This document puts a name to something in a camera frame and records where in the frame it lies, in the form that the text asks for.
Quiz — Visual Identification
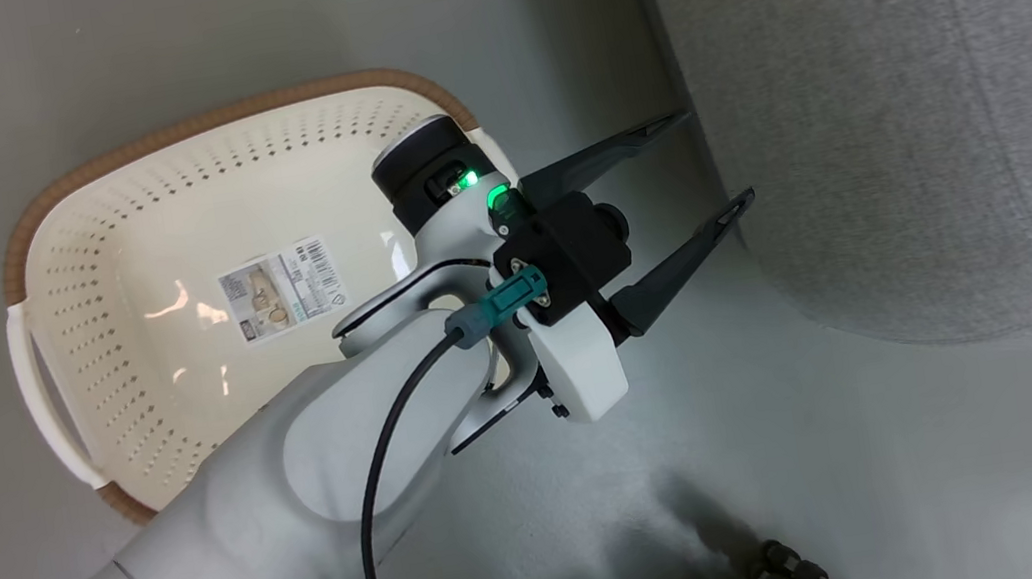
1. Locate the black cable with teal plug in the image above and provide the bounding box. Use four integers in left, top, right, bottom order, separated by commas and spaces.
324, 263, 590, 579

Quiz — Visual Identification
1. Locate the grey fabric sofa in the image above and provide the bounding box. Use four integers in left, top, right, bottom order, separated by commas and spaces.
627, 0, 1032, 394

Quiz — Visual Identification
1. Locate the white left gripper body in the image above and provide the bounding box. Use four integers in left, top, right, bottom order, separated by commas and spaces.
364, 96, 637, 450

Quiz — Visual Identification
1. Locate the printed paper label sticker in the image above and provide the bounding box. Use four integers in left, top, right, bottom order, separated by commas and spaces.
214, 233, 352, 350

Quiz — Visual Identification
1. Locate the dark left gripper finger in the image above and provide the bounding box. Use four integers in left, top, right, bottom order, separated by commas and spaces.
598, 187, 773, 339
512, 110, 700, 211

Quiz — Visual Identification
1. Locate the cream perforated laundry basket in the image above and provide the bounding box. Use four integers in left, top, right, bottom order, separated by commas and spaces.
0, 51, 562, 542

